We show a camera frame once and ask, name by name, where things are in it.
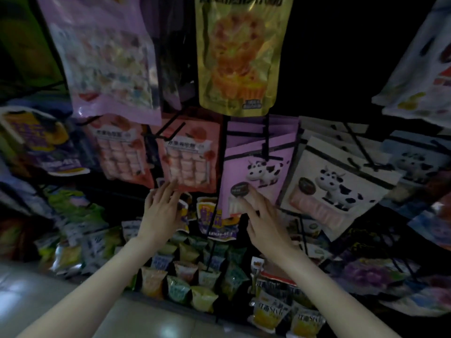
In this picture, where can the person's left hand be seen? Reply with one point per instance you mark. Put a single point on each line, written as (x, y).
(162, 214)

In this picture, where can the person's right hand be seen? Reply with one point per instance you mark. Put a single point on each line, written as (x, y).
(269, 228)

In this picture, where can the blue yellow curvy snack bag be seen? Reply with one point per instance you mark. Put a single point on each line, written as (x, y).
(184, 214)
(39, 140)
(218, 221)

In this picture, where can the red sliced snack bag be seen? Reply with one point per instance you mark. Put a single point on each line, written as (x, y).
(189, 158)
(120, 151)

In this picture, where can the row of pale green pouches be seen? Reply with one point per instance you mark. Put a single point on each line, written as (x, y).
(190, 278)

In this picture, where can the row of small yellow pouches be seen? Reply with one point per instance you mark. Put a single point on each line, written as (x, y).
(282, 313)

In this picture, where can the purple grape jelly bag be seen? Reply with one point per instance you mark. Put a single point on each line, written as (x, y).
(370, 276)

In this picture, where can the gold egg tart candy bag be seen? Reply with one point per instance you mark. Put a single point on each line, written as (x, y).
(243, 52)

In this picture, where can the green dried mango packet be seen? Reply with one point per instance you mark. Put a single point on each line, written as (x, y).
(25, 38)

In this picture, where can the White Rabbit candy bag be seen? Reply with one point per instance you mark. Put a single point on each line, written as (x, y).
(423, 59)

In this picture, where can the person's left forearm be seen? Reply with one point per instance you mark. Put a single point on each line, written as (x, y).
(91, 292)

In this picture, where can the person's right forearm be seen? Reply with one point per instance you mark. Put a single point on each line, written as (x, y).
(331, 299)

